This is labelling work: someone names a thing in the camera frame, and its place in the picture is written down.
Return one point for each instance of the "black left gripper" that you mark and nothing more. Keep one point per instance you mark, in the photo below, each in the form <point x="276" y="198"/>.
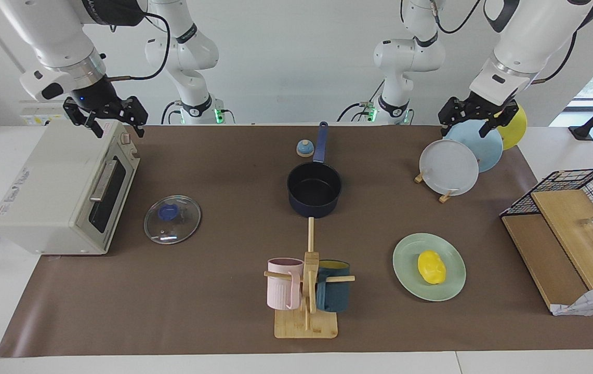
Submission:
<point x="475" y="108"/>

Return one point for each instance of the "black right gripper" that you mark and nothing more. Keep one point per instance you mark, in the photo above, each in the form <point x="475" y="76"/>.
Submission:
<point x="96" y="101"/>

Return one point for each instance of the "glass lid blue knob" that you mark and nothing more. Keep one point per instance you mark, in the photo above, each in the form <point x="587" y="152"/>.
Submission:
<point x="171" y="231"/>

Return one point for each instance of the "yellow lemon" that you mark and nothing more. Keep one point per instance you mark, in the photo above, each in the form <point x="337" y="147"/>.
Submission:
<point x="431" y="267"/>

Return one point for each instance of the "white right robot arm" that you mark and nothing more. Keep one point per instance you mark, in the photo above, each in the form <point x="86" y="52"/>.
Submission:
<point x="52" y="31"/>

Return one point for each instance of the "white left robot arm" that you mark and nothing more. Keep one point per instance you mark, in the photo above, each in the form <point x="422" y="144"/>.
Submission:
<point x="530" y="36"/>

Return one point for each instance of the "light blue plate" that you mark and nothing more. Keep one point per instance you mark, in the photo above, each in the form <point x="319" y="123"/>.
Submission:
<point x="486" y="150"/>

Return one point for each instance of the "grey plate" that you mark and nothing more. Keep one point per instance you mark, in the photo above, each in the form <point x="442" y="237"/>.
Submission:
<point x="449" y="169"/>

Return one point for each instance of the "yellow plate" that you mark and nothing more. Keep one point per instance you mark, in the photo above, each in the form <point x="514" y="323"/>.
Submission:
<point x="517" y="130"/>

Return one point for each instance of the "wooden plate rack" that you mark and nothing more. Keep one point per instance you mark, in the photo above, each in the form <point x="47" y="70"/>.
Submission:
<point x="446" y="197"/>

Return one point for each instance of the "light green plate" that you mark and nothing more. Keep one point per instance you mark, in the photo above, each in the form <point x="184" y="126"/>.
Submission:
<point x="410" y="280"/>

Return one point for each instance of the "dark blue pot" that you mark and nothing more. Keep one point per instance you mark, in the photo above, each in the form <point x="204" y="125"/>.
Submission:
<point x="314" y="208"/>

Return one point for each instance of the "white power strip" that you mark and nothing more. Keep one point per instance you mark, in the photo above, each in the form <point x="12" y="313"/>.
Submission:
<point x="41" y="111"/>

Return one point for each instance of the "beige toaster oven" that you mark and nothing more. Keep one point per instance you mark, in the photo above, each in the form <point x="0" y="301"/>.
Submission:
<point x="52" y="192"/>

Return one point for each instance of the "brown table mat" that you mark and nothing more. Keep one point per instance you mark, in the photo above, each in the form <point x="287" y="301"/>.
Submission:
<point x="213" y="171"/>

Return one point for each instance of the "light wooden board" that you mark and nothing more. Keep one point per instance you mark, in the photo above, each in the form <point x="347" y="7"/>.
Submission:
<point x="566" y="223"/>

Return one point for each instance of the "blue wooden service bell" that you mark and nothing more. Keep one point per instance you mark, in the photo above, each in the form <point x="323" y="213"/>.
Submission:
<point x="305" y="150"/>

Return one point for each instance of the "dark teal mug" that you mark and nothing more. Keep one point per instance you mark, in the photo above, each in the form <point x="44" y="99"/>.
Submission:
<point x="333" y="296"/>

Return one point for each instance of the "pink ribbed mug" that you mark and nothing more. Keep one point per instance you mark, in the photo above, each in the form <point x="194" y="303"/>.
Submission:
<point x="280" y="291"/>

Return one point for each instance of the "wooden mug tree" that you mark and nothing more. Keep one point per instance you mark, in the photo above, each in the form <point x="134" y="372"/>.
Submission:
<point x="306" y="324"/>

